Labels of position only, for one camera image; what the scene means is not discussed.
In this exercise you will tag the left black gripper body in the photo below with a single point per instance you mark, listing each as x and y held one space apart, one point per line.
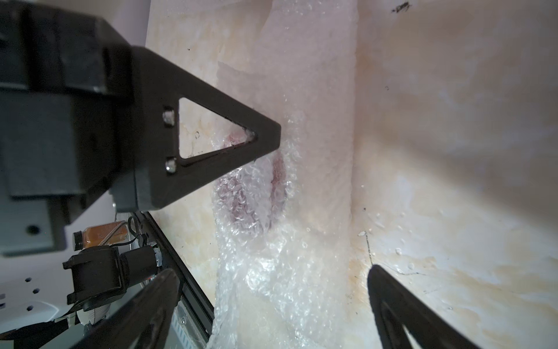
64 78

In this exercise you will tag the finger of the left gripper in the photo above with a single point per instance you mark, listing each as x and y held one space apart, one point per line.
177 133

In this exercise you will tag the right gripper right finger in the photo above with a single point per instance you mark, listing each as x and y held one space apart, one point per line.
399 314

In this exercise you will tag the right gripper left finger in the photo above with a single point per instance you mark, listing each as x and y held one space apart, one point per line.
144 321

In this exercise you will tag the white mug red inside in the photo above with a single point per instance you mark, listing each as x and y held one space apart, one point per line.
249 199

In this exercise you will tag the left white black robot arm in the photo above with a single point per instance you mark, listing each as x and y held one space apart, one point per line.
38 303

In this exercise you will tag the brown jar black lid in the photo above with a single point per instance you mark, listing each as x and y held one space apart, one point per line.
101 235

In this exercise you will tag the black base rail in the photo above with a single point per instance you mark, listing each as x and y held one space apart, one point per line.
194 315

